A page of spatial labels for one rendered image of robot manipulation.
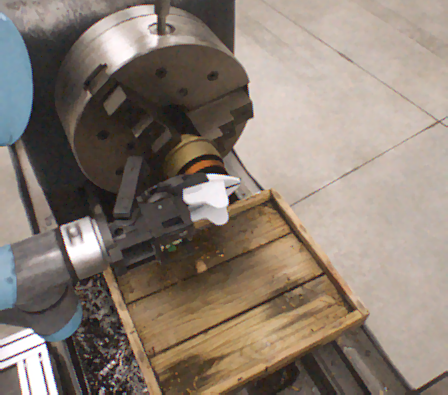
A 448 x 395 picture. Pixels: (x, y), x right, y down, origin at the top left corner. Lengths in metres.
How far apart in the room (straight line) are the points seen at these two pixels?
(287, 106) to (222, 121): 1.80
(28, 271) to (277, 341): 0.39
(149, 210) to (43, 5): 0.38
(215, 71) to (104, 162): 0.23
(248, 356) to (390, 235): 1.38
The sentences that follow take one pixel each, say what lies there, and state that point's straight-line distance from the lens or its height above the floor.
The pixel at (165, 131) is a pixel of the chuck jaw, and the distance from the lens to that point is 0.70.
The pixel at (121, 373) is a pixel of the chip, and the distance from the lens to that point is 1.11.
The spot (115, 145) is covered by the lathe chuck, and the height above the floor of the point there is 1.08.
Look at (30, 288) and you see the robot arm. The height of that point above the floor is 1.09.
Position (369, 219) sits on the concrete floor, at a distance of 2.10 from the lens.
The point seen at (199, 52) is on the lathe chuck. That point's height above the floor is 1.21.
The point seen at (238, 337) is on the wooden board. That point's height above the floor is 0.89.
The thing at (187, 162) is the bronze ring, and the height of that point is 1.12.
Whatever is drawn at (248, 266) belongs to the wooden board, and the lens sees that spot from 0.85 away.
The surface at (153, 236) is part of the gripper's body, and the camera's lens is 0.63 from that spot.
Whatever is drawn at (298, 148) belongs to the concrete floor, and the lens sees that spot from 2.32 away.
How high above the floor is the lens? 1.61
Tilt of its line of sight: 48 degrees down
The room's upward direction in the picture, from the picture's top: straight up
